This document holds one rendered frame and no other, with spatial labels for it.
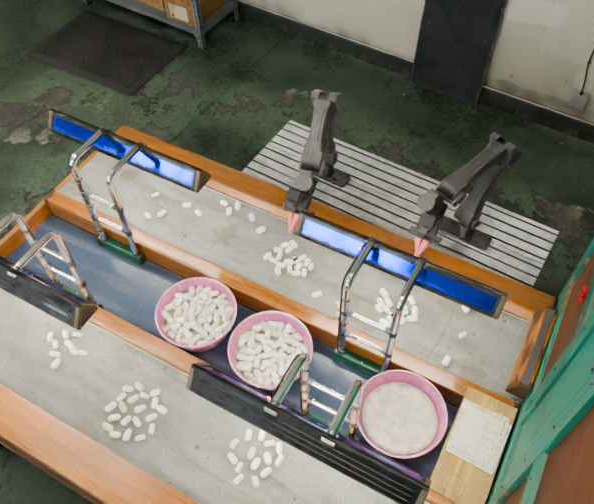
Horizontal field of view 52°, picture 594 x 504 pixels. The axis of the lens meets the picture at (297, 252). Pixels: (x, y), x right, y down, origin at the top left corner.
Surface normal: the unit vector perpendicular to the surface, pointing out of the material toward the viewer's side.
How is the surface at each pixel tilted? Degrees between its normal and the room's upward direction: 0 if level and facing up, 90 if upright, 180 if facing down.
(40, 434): 0
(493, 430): 0
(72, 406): 0
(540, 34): 90
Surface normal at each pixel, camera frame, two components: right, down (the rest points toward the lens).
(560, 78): -0.53, 0.69
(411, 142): -0.02, -0.60
